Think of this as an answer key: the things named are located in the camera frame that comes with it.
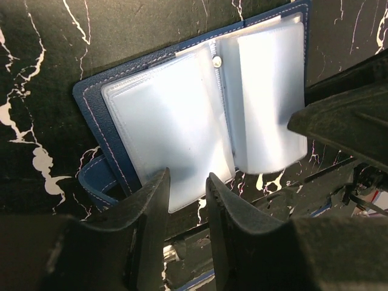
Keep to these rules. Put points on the blue card holder wallet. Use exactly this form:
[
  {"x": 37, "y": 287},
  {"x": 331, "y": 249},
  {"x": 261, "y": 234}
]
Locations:
[{"x": 217, "y": 103}]

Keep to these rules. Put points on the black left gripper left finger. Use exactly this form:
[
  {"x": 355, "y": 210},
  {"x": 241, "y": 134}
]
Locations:
[{"x": 120, "y": 248}]

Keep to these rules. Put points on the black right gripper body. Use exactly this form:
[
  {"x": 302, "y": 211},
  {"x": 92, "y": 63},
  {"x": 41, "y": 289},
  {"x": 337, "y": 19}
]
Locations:
[{"x": 188, "y": 261}]

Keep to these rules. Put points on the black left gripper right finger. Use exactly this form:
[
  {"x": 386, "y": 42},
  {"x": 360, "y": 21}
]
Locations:
[{"x": 254, "y": 251}]

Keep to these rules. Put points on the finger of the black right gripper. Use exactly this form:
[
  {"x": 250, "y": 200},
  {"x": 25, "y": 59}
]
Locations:
[
  {"x": 367, "y": 72},
  {"x": 354, "y": 122}
]

